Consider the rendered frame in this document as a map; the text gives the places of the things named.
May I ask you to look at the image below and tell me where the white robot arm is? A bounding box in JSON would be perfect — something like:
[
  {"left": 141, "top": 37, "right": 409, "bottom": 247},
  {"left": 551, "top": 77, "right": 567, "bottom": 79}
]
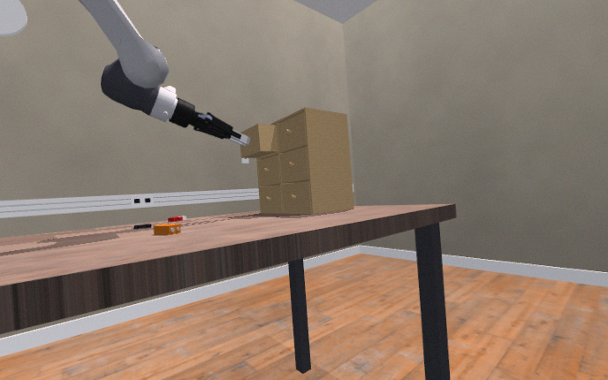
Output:
[{"left": 79, "top": 0, "right": 178, "bottom": 122}]

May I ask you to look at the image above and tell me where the brown wooden chest of drawers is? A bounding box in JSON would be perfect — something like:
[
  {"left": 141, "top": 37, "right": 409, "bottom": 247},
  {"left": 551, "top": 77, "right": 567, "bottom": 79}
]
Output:
[{"left": 256, "top": 108, "right": 354, "bottom": 214}]

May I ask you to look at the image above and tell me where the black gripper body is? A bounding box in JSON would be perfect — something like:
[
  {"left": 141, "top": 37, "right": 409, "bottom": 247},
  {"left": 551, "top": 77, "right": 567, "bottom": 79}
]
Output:
[{"left": 169, "top": 98, "right": 209, "bottom": 128}]

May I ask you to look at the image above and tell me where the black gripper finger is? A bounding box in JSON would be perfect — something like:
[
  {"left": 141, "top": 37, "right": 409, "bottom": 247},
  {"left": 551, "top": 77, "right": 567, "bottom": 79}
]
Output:
[
  {"left": 196, "top": 112, "right": 250, "bottom": 145},
  {"left": 194, "top": 124, "right": 246, "bottom": 147}
]

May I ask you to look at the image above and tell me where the brown wooden drawer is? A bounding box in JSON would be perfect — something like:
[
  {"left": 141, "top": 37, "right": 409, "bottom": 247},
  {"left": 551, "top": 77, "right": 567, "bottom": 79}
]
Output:
[
  {"left": 277, "top": 112, "right": 307, "bottom": 151},
  {"left": 240, "top": 124, "right": 278, "bottom": 158},
  {"left": 282, "top": 181, "right": 312, "bottom": 212},
  {"left": 280, "top": 147, "right": 309, "bottom": 181},
  {"left": 258, "top": 155, "right": 280, "bottom": 185},
  {"left": 260, "top": 185, "right": 283, "bottom": 212}
]

